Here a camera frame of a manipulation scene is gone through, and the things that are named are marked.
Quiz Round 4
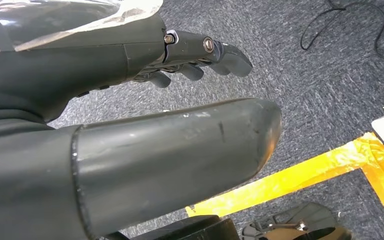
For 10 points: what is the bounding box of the black floor cable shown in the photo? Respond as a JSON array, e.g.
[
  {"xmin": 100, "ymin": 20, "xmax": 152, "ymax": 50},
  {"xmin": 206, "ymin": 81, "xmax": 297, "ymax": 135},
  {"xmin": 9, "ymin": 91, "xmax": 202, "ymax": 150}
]
[{"xmin": 299, "ymin": 0, "xmax": 384, "ymax": 62}]

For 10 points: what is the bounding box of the black robot leg part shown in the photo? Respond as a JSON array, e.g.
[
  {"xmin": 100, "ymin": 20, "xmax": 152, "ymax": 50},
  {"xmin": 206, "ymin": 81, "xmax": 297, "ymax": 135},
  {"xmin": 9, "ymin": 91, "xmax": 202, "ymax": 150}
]
[{"xmin": 100, "ymin": 215, "xmax": 241, "ymax": 240}]

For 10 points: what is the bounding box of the black robot foot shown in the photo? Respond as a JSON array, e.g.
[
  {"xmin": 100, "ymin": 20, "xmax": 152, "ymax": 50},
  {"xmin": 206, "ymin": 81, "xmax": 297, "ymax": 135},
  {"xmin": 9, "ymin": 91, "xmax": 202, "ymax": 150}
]
[{"xmin": 240, "ymin": 202, "xmax": 353, "ymax": 240}]

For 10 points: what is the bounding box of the yellow floor tape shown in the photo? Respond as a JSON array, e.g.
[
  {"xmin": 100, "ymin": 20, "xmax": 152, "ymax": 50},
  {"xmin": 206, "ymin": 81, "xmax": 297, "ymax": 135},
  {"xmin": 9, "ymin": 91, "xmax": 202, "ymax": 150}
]
[{"xmin": 185, "ymin": 131, "xmax": 384, "ymax": 238}]

